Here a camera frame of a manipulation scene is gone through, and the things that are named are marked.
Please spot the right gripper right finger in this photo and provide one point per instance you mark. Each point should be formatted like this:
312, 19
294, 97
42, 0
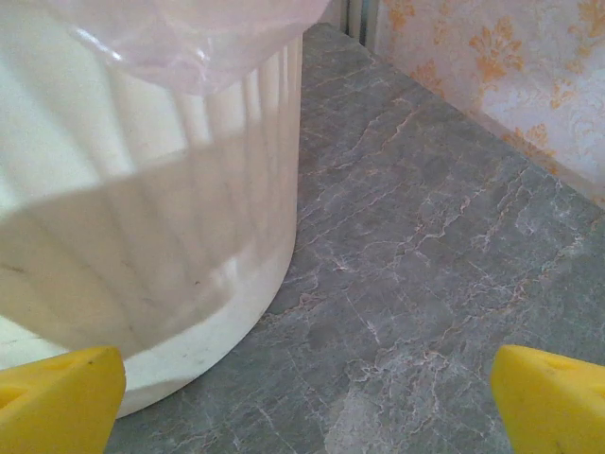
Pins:
553, 411

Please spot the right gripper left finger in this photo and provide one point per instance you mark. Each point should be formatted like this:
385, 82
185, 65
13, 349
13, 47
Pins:
57, 406

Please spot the aluminium frame post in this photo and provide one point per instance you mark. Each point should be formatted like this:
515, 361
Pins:
361, 19

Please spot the white plastic bin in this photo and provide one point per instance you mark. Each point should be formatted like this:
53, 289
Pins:
142, 213

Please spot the pink translucent bin liner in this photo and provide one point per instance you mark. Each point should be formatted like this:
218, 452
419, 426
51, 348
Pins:
203, 42

